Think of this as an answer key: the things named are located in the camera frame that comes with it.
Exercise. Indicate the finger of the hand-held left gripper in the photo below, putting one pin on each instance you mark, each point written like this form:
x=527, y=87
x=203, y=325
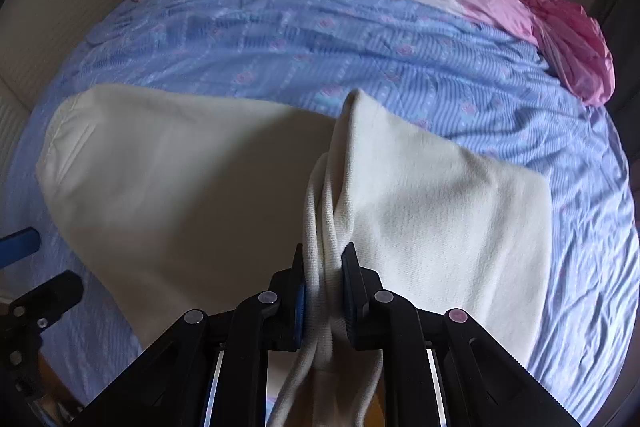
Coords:
x=22, y=241
x=55, y=289

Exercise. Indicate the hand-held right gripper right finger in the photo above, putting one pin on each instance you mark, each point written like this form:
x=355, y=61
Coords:
x=348, y=302

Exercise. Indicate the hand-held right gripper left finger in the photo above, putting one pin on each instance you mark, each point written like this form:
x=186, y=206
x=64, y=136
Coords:
x=300, y=312

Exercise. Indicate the cream pants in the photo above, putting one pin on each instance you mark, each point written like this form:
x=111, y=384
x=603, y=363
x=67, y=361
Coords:
x=175, y=187

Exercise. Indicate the cream wardrobe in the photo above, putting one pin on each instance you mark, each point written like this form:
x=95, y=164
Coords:
x=65, y=7

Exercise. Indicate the blue patterned bed sheet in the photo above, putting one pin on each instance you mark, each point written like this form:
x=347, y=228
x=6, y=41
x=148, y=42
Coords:
x=300, y=37

